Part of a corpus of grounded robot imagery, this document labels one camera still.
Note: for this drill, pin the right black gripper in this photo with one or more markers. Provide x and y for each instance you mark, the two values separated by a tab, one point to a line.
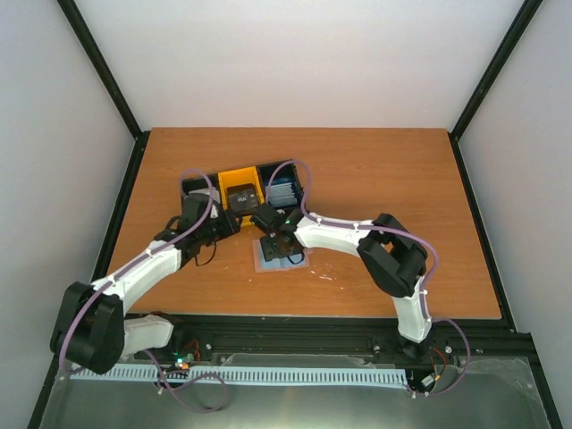
270	254

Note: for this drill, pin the right black card bin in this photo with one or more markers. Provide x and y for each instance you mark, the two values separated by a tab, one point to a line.
267	173

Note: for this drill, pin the white red card stack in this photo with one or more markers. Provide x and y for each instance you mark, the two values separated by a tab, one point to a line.
203	193

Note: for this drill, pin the yellow middle card bin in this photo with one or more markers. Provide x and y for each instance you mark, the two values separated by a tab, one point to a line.
237	177

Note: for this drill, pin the light blue slotted cable duct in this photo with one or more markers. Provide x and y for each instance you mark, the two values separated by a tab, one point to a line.
256	376

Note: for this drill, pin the right black frame post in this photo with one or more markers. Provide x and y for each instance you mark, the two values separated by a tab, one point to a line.
506	47

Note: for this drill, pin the left black card bin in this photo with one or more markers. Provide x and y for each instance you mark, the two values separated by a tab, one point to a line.
196	185

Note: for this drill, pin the right connector with wires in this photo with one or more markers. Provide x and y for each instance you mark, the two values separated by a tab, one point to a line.
438	363

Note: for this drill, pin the black frame post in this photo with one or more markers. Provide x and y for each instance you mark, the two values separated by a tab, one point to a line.
506	47
83	34

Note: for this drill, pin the black card stack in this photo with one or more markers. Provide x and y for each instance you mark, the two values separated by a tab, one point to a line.
242	198

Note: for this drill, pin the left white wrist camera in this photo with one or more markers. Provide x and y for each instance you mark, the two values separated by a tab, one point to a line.
215	210

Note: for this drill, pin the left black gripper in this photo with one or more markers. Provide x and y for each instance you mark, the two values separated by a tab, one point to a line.
230	227

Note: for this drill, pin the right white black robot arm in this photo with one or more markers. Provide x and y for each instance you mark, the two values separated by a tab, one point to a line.
395	260

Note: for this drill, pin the left controller board with wires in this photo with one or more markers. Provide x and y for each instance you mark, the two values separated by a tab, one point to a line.
188	356

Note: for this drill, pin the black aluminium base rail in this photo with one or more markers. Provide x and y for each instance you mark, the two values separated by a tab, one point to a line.
374	339

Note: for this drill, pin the pink leather card holder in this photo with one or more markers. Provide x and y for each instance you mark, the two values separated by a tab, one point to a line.
277	264

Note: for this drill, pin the blue card stack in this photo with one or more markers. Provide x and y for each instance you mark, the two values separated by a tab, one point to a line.
282	193

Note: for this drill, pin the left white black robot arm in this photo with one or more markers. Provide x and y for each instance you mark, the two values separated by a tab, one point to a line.
111	313

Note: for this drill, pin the black card bin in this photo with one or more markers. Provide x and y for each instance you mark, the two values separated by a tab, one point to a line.
267	173
196	185

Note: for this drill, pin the left black frame post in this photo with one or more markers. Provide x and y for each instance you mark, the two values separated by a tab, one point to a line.
83	34

